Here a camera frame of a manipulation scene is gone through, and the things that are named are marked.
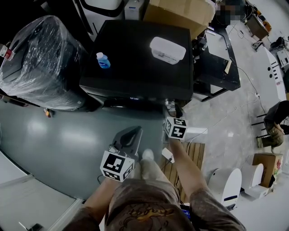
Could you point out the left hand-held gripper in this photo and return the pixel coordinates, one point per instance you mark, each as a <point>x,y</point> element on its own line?
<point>117,162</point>

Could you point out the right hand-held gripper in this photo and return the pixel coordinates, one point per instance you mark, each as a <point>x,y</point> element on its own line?
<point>176,129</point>

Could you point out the black washing machine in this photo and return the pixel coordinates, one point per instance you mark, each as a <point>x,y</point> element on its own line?
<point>135,67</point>

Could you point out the person's right forearm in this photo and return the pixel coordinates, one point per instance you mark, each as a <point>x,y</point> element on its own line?
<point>187,167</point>

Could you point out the white rounded robot base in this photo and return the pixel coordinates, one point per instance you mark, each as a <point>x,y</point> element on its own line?
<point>255,178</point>
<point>225,187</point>

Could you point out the person's left forearm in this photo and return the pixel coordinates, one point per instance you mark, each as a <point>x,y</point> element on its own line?
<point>101,196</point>

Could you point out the person's leg with white shoe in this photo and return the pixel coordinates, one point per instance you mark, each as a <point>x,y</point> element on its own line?
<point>149,167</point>

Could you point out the white power strip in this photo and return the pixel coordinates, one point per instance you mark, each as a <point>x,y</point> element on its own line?
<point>168,155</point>

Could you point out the wooden slatted pallet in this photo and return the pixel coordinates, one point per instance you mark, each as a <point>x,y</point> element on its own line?
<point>196,153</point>

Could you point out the person's brown printed shirt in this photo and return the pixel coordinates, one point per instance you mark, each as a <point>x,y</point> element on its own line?
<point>144,209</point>

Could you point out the black metal table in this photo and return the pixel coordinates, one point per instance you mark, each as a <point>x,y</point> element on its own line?
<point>220,74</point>

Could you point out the white plastic lidded container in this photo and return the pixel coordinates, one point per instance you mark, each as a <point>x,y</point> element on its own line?
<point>167,50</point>

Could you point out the blue liquid bottle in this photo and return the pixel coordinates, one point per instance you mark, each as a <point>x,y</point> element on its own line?
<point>103,61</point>

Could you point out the white flat panel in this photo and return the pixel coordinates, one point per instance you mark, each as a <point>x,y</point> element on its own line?
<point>34,203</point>

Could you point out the large brown cardboard box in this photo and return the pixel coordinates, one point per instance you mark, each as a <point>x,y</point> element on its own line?
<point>180,15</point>

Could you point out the small white box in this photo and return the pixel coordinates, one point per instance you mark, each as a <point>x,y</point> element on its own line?
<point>133,10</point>

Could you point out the white curved counter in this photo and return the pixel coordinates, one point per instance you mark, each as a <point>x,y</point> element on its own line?
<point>276,76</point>

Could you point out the printed brown cardboard box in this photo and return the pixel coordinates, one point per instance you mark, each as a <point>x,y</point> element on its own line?
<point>268,167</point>

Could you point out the plastic-wrapped black appliance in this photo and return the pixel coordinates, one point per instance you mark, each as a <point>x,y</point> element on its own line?
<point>43,63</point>

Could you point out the white appliance with black trim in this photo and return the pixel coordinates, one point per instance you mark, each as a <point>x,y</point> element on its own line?
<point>99,9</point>

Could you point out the red and white can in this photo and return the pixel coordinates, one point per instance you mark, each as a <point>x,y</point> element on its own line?
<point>6,53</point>

